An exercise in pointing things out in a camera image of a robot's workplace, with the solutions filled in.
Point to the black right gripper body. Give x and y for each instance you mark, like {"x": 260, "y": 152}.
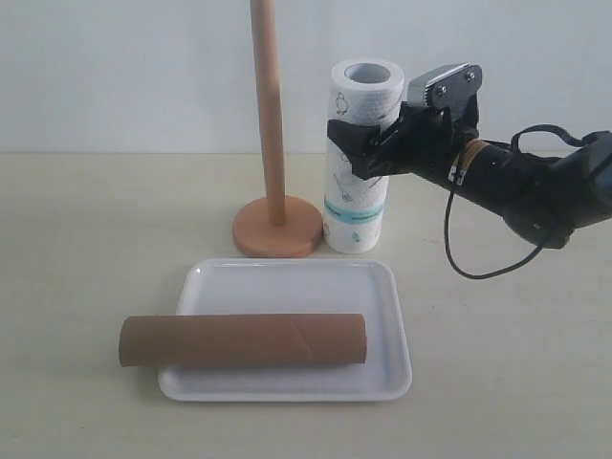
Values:
{"x": 427, "y": 141}

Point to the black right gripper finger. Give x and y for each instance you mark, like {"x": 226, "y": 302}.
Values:
{"x": 351, "y": 138}
{"x": 379, "y": 163}

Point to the patterned white paper towel roll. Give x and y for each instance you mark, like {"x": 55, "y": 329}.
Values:
{"x": 364, "y": 92}

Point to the brown cardboard tube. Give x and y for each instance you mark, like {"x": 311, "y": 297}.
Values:
{"x": 243, "y": 341}

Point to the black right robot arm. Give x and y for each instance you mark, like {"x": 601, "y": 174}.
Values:
{"x": 541, "y": 199}

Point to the wooden paper towel holder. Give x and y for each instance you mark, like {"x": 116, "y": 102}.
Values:
{"x": 276, "y": 225}

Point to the white rectangular plastic tray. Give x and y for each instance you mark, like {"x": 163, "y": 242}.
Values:
{"x": 307, "y": 285}

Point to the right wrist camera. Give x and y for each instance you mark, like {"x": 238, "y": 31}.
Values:
{"x": 449, "y": 86}

